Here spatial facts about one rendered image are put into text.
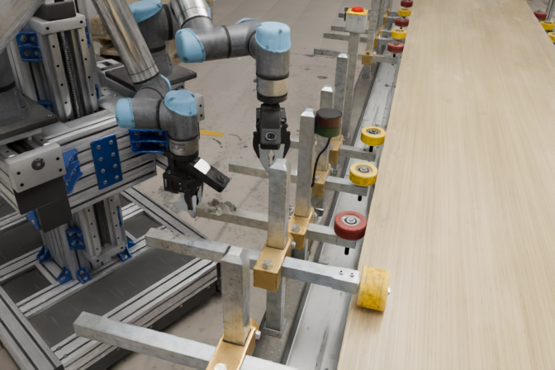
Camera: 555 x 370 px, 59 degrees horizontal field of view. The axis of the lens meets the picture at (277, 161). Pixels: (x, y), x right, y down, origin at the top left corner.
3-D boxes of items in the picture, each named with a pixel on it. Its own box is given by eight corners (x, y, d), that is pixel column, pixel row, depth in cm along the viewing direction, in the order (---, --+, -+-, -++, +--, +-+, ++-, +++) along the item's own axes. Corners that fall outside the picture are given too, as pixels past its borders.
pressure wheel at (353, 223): (328, 260, 124) (332, 225, 119) (334, 240, 131) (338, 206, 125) (359, 267, 123) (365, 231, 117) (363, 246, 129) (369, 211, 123)
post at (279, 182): (265, 335, 117) (268, 163, 92) (269, 324, 120) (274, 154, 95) (279, 339, 116) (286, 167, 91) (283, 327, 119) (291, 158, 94)
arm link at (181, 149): (203, 130, 125) (189, 145, 118) (204, 146, 127) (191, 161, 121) (176, 125, 127) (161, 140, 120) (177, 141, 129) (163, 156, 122)
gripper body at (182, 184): (177, 178, 135) (173, 139, 129) (206, 183, 133) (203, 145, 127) (163, 193, 129) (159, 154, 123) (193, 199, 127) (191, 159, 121)
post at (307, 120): (291, 267, 138) (300, 111, 113) (294, 258, 141) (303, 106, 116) (303, 269, 137) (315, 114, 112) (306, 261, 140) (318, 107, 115)
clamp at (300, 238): (283, 246, 125) (284, 230, 122) (296, 215, 136) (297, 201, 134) (305, 251, 124) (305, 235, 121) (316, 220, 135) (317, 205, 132)
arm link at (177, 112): (164, 87, 120) (199, 88, 120) (168, 126, 126) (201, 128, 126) (157, 100, 114) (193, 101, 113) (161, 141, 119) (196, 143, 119)
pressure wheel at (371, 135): (368, 168, 164) (372, 138, 158) (353, 157, 169) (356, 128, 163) (386, 162, 167) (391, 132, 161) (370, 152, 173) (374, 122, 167)
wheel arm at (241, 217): (195, 219, 133) (194, 206, 131) (201, 211, 136) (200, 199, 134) (354, 252, 124) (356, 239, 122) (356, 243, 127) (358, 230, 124)
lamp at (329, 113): (308, 193, 122) (314, 116, 111) (313, 182, 127) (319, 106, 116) (331, 197, 121) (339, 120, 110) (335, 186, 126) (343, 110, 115)
